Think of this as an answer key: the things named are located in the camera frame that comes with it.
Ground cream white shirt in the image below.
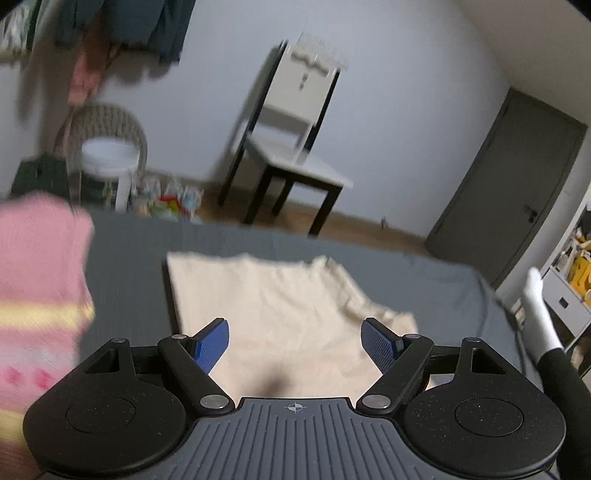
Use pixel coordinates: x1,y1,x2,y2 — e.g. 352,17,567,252
166,252,419,401

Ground pink striped knit garment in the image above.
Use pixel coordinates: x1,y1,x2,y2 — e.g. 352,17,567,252
1,192,95,479

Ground grey bed sheet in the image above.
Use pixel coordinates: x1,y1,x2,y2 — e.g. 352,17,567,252
73,209,555,480

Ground white sock foot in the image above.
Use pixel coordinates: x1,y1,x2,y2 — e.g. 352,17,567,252
521,268,563,365

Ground black trouser leg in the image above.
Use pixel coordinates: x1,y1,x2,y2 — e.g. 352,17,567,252
537,348,591,479

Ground colourful toys on floor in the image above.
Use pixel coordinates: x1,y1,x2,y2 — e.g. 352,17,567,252
131,176,204,224

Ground dark grey door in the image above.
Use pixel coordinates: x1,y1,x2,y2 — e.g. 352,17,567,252
426,89,587,287

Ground white plastic bucket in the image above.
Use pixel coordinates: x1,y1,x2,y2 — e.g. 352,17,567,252
80,137,140,213

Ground dark green crate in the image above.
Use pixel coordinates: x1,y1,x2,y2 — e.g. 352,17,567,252
8,153,80,203

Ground white and black chair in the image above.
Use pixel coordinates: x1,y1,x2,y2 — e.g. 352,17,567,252
217,40,353,237

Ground pink hanging garment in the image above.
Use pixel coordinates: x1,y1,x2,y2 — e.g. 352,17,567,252
67,29,119,107

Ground dark teal hanging jacket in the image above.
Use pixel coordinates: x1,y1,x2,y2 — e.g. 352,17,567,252
54,0,195,64

